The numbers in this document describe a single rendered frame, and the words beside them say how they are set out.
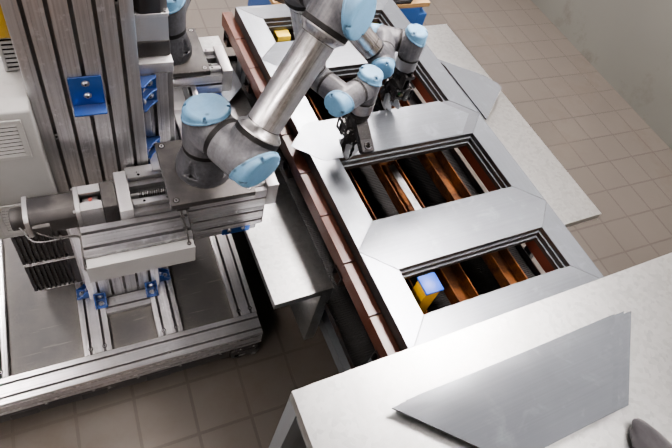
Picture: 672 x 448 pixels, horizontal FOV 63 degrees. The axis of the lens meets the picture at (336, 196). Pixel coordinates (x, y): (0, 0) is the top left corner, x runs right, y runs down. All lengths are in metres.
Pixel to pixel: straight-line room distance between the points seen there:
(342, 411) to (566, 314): 0.65
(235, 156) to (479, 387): 0.75
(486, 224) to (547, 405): 0.68
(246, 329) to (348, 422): 1.02
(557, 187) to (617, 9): 2.46
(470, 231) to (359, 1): 0.89
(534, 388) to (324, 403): 0.48
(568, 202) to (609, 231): 1.22
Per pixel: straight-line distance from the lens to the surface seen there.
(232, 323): 2.19
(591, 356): 1.50
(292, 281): 1.75
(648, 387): 1.59
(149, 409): 2.31
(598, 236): 3.41
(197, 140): 1.35
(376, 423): 1.24
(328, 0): 1.22
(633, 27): 4.49
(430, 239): 1.73
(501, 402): 1.33
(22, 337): 2.26
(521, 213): 1.95
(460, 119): 2.16
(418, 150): 2.02
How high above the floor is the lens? 2.19
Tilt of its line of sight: 50 degrees down
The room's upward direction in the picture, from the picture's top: 18 degrees clockwise
